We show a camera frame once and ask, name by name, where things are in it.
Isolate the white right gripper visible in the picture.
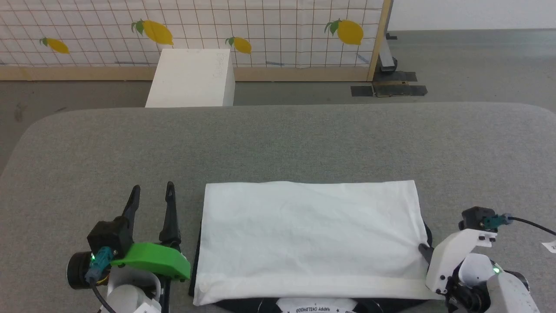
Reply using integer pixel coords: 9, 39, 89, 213
418, 228, 498, 301

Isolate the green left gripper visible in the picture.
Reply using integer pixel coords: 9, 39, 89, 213
110, 181, 192, 281

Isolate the white shirt with black sleeves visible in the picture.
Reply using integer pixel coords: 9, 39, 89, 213
189, 180, 440, 313

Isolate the white box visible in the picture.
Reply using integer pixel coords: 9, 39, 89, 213
145, 48, 236, 108

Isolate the wide black floor mat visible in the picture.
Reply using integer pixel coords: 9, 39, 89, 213
373, 82, 428, 97

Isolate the grey fabric sofa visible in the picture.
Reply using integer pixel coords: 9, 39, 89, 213
0, 102, 556, 313

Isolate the black mat under partition foot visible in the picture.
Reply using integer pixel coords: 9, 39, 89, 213
377, 71, 418, 83

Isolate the grey metal partition foot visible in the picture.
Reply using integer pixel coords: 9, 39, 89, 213
378, 32, 398, 73

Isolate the lemon print grid partition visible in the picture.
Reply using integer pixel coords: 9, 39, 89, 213
0, 0, 394, 83

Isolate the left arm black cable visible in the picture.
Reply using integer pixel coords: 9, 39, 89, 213
85, 246, 118, 313

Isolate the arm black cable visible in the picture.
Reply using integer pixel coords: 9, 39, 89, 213
85, 246, 118, 313
481, 213, 556, 238

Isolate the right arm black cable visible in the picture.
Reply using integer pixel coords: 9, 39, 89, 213
481, 213, 556, 238

